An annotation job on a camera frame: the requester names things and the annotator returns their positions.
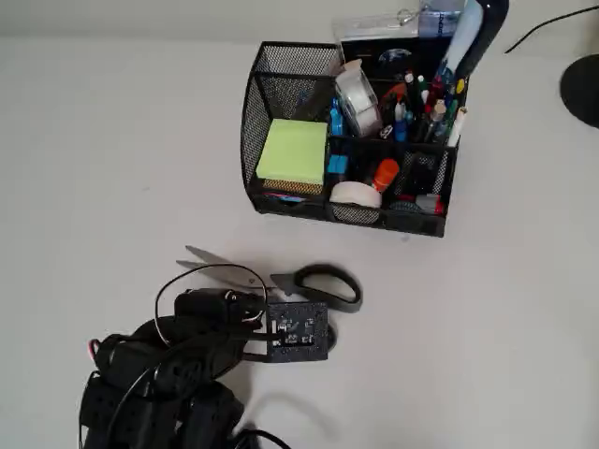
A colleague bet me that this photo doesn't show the black grey handled scissors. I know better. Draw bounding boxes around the black grey handled scissors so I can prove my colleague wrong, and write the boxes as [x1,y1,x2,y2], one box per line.
[176,245,364,355]

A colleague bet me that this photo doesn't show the colourful sticky flags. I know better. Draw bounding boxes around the colourful sticky flags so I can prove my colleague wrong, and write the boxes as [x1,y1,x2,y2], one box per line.
[260,189,309,203]

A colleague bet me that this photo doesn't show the green sticky note pad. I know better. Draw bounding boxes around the green sticky note pad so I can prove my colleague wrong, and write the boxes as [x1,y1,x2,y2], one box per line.
[256,118,329,186]

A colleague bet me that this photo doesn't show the white tape roll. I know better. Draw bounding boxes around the white tape roll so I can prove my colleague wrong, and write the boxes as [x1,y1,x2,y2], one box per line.
[329,181,384,225]

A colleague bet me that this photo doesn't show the orange capped glue stick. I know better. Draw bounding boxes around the orange capped glue stick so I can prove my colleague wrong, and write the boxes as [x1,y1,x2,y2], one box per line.
[371,157,401,194]

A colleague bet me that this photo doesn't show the red grey small tool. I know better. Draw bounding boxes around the red grey small tool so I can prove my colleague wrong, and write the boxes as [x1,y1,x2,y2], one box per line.
[414,194,445,215]

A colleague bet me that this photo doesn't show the clear tape roll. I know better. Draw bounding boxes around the clear tape roll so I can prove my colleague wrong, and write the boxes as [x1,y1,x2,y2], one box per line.
[333,59,384,138]

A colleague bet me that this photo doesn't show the black mesh desk organizer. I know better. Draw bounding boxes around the black mesh desk organizer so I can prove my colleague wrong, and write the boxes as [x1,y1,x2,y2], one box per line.
[240,40,469,239]

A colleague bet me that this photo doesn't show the blue white marker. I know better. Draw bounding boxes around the blue white marker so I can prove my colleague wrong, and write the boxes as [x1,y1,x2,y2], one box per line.
[394,103,409,142]

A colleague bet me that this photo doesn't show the black earth picture card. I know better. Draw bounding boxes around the black earth picture card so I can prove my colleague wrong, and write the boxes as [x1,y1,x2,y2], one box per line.
[340,39,423,81]

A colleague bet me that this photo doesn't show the white pen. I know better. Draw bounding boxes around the white pen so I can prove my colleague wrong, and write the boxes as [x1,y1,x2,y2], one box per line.
[446,106,469,147]

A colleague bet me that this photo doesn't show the clear plastic ruler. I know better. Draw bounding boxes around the clear plastic ruler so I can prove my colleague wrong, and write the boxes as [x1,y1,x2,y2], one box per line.
[331,11,420,43]

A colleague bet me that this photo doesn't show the black round base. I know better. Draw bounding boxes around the black round base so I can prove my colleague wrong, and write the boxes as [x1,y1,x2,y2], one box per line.
[560,53,599,130]

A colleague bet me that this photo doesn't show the black camera cable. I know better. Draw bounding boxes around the black camera cable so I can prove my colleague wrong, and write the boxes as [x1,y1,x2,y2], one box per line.
[153,263,272,350]

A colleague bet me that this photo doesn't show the black wrist camera board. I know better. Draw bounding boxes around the black wrist camera board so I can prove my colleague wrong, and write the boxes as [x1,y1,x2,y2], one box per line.
[242,301,329,365]

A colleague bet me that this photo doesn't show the thin black cable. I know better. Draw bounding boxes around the thin black cable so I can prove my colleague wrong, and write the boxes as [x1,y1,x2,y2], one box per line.
[504,4,599,55]

